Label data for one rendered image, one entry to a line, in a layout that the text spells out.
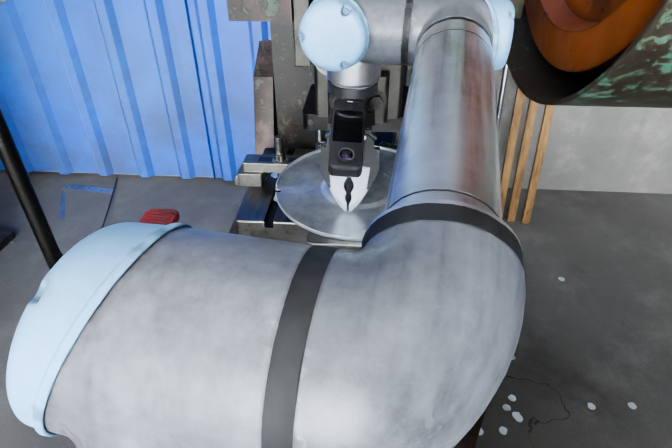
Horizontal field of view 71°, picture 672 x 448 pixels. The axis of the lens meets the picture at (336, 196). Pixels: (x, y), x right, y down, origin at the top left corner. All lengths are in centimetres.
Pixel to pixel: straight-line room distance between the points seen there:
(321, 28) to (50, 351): 38
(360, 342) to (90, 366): 12
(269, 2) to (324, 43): 25
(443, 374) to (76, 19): 224
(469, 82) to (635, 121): 211
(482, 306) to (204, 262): 13
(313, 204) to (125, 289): 58
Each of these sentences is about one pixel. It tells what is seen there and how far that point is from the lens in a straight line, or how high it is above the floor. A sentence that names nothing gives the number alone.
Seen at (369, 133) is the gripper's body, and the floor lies 93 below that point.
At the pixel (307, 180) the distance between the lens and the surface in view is 84.
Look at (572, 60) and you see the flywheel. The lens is 84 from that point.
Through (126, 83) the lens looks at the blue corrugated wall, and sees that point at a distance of 233.
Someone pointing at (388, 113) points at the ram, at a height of 90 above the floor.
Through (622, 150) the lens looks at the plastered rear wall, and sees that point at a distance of 253.
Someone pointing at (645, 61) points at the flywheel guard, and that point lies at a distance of 63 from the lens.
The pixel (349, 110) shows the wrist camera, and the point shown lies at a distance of 66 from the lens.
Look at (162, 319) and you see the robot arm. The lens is 22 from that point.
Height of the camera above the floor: 122
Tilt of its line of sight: 33 degrees down
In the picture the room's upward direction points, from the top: straight up
